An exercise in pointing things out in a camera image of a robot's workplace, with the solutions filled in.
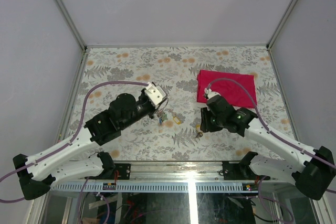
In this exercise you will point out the aluminium frame post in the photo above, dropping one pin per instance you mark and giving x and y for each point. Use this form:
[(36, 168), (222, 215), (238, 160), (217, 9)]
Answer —
[(71, 25), (290, 8)]

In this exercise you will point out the aluminium front rail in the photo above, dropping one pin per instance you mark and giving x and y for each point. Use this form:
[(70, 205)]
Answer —
[(173, 177)]

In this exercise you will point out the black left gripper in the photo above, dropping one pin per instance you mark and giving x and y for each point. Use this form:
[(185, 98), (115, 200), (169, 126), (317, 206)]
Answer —
[(152, 116)]

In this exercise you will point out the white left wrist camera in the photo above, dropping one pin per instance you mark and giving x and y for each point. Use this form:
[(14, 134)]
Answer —
[(155, 94)]

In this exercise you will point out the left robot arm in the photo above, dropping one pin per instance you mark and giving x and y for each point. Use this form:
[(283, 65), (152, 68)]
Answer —
[(40, 172)]

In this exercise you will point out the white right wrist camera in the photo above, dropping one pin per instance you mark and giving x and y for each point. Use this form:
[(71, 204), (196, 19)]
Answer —
[(208, 93)]

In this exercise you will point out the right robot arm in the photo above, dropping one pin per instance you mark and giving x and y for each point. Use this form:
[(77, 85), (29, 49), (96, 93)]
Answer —
[(311, 170)]

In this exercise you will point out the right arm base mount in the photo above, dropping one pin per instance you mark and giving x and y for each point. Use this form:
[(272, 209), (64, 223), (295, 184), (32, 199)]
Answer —
[(232, 171)]

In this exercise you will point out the red folded cloth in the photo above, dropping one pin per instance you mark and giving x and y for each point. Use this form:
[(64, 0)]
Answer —
[(232, 92)]

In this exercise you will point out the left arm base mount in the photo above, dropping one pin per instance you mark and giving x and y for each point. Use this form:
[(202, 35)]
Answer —
[(122, 171)]

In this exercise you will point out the key with white-yellow tag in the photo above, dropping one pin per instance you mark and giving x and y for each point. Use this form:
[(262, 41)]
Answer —
[(176, 118)]

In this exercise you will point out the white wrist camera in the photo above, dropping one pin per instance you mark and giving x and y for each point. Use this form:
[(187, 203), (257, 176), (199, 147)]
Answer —
[(155, 94), (208, 93)]

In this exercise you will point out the key with yellow tag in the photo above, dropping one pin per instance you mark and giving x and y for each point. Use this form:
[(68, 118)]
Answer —
[(199, 132)]

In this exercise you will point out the right aluminium frame post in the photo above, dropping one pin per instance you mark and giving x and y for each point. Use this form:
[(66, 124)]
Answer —
[(290, 8)]

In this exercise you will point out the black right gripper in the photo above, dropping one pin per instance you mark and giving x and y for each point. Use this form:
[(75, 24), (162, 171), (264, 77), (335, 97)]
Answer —
[(205, 125)]

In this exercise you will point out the left aluminium frame post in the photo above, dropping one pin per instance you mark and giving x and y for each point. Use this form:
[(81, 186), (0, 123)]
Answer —
[(71, 25)]

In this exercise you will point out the metal keyring with clips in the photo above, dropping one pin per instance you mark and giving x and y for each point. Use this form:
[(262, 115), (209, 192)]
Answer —
[(161, 114)]

